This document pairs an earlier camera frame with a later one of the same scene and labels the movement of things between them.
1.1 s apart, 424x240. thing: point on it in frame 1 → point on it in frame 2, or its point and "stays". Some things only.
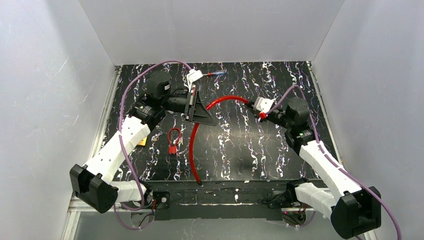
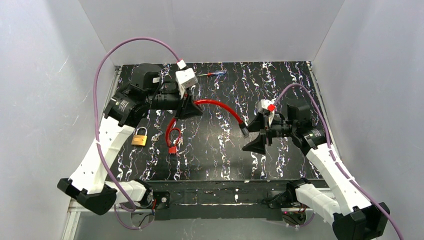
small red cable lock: (172, 149) stays
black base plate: (215, 199) stays
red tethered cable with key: (195, 127) → (244, 128)
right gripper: (253, 108) → (267, 131)
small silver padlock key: (154, 139) stays
